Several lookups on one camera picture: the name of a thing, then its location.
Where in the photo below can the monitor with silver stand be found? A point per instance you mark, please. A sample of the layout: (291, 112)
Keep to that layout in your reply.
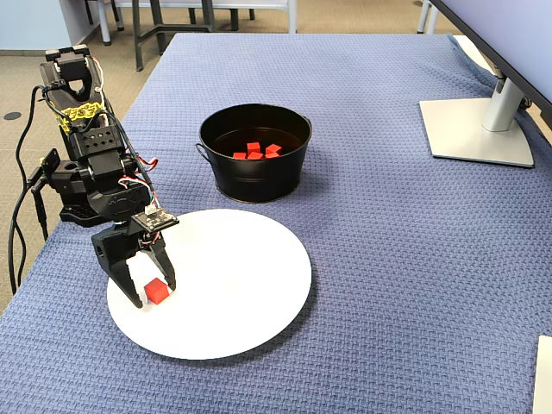
(474, 133)

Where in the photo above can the black metal bucket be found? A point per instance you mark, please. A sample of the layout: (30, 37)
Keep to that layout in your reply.
(259, 181)

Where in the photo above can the light grey table legs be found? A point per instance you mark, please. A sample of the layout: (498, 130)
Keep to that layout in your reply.
(424, 17)

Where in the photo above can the black round floor outlet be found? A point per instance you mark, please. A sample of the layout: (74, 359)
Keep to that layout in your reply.
(13, 116)

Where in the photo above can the white flat board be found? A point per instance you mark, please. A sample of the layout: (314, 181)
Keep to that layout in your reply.
(544, 379)

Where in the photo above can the black chair legs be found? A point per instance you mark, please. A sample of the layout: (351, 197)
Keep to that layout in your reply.
(234, 17)
(119, 17)

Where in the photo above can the white round plate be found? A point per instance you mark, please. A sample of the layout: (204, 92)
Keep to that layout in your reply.
(237, 302)

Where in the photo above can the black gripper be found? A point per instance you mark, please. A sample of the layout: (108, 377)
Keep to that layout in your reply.
(116, 250)

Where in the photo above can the dark metal table frame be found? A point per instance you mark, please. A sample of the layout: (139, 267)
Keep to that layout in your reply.
(138, 43)

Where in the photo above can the blue woven table cloth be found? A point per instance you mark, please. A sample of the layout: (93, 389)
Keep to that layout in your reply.
(388, 259)

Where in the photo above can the black wrist camera board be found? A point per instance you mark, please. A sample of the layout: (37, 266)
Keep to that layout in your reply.
(155, 221)

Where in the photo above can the black table clamp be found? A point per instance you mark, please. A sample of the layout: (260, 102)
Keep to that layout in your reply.
(43, 215)

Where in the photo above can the black motor driver box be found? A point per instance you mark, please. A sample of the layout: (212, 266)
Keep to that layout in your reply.
(52, 160)

